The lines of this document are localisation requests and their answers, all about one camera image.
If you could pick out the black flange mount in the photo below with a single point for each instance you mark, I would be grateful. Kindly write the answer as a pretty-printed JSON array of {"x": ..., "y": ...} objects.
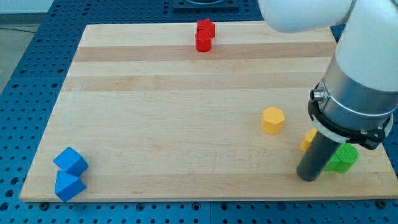
[{"x": 351, "y": 113}]

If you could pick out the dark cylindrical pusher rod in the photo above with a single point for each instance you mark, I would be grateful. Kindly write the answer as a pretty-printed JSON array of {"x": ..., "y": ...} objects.
[{"x": 317, "y": 156}]

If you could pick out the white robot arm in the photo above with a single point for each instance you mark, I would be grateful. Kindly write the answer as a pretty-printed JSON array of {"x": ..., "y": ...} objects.
[{"x": 366, "y": 53}]

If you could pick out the yellow heart block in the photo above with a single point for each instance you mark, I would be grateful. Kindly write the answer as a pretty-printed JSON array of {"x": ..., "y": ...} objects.
[{"x": 308, "y": 138}]

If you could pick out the green block behind rod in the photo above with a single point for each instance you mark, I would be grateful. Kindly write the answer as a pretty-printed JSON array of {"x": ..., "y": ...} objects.
[{"x": 332, "y": 163}]

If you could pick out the green cylinder block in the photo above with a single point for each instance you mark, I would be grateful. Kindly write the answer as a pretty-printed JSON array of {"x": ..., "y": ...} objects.
[{"x": 347, "y": 156}]

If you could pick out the yellow hexagon block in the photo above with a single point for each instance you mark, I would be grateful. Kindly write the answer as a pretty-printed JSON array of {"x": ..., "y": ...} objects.
[{"x": 272, "y": 120}]

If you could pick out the red cylinder block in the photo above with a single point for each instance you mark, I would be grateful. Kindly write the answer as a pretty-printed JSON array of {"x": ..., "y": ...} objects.
[{"x": 203, "y": 40}]

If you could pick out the red star block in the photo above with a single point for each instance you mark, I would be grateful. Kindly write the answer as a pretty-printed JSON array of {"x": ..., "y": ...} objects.
[{"x": 206, "y": 24}]

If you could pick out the wooden board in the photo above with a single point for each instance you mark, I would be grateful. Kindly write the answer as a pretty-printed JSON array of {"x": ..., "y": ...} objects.
[{"x": 156, "y": 120}]

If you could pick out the blue cube block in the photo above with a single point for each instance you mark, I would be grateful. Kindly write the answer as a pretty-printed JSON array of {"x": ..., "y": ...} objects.
[{"x": 70, "y": 161}]

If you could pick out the blue triangle block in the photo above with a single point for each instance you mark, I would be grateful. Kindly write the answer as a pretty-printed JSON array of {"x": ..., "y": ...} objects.
[{"x": 67, "y": 186}]

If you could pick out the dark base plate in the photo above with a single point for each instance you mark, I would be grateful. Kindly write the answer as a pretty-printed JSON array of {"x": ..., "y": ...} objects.
[{"x": 183, "y": 5}]

